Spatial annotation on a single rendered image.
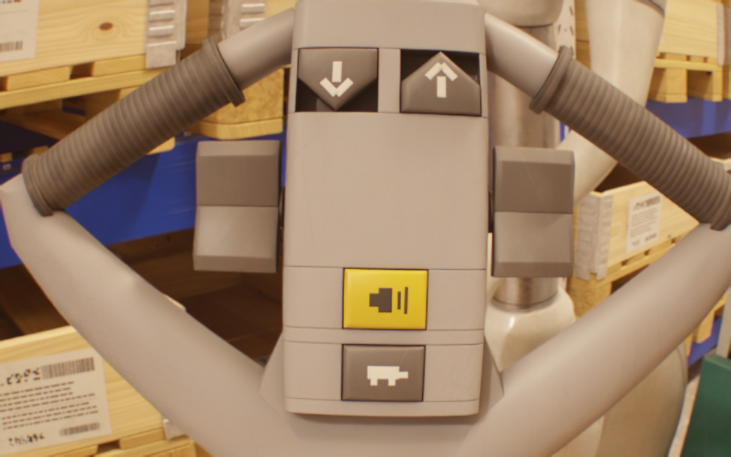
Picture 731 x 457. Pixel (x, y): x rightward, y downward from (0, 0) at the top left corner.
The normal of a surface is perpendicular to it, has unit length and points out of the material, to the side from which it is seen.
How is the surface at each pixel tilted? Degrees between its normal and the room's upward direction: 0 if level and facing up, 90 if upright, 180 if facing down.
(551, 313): 54
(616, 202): 90
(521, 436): 80
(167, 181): 90
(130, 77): 90
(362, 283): 74
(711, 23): 90
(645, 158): 104
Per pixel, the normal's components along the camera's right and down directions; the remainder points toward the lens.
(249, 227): -0.01, -0.30
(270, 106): 0.66, 0.21
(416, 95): -0.02, -0.01
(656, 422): 0.15, 0.24
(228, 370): 0.22, -0.36
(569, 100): -0.24, 0.37
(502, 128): -0.65, 0.35
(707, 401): -0.83, 0.14
